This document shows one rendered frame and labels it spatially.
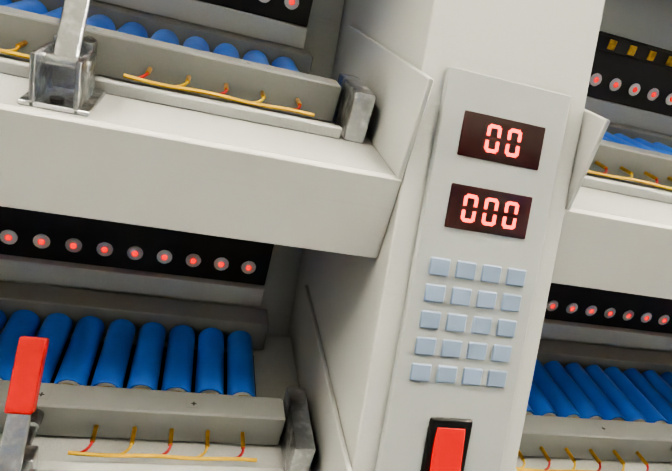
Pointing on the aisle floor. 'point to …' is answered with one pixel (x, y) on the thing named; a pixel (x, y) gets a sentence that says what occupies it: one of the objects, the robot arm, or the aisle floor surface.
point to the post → (355, 299)
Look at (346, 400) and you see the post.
